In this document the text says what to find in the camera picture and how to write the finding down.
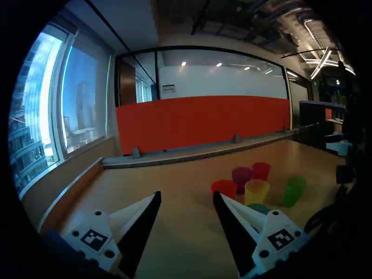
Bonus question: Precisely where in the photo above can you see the yellow plastic cup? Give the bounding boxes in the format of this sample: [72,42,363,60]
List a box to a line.
[244,179,270,206]

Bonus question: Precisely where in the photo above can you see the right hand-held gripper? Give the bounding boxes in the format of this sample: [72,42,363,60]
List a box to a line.
[325,131,358,186]

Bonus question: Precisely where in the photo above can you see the green plastic cup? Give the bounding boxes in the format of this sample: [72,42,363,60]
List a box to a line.
[283,175,307,208]

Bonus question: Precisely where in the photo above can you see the teal plastic cup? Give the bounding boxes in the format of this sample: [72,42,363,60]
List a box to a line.
[246,203,271,216]

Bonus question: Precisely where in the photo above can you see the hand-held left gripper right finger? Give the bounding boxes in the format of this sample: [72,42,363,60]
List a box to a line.
[213,191,312,279]

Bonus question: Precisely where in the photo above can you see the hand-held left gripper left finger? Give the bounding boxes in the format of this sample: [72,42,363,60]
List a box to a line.
[43,191,162,279]

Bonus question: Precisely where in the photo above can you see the purple plastic cup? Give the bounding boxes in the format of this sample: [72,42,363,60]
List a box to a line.
[231,166,253,195]

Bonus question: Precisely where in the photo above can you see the black cable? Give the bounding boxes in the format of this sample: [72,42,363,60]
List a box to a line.
[304,200,345,234]

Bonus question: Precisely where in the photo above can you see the pink plastic cup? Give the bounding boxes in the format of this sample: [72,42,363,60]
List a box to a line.
[251,162,272,183]

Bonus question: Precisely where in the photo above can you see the red desk screen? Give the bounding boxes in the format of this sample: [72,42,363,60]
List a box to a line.
[100,95,320,170]

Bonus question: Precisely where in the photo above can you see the red plastic cup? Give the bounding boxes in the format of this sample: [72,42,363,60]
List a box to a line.
[211,179,238,200]

